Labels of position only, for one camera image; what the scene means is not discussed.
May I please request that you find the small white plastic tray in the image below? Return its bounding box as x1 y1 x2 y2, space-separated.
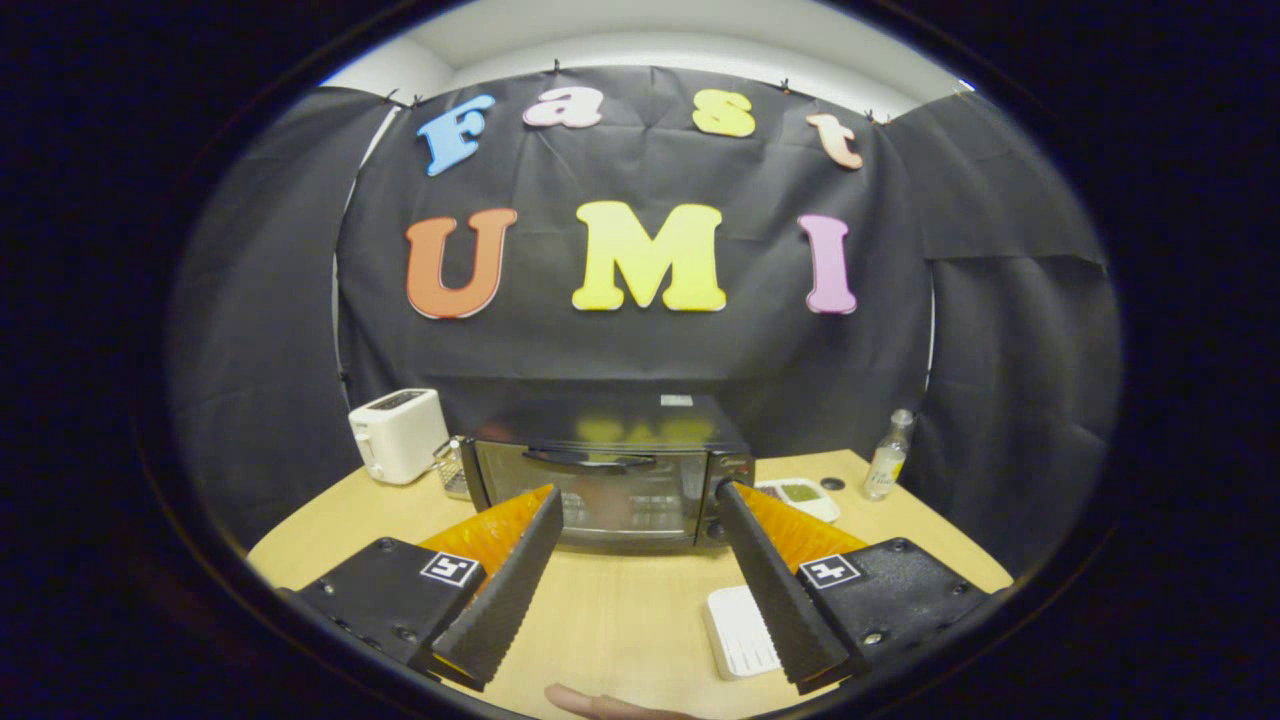
704 585 783 681

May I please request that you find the small clear glass bottle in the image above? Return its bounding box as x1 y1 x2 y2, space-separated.
864 408 915 502

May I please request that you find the white divided dish with beans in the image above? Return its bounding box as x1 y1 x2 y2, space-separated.
757 478 841 524

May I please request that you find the metal wire rack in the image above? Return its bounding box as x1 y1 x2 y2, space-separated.
433 437 473 501

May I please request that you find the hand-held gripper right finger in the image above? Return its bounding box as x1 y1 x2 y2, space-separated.
716 481 991 698

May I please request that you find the black toaster oven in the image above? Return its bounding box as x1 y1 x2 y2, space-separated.
462 393 756 549

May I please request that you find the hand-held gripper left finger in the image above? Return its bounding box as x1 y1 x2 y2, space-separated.
283 484 564 693

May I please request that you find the white bread toaster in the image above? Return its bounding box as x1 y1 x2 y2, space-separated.
348 388 450 486

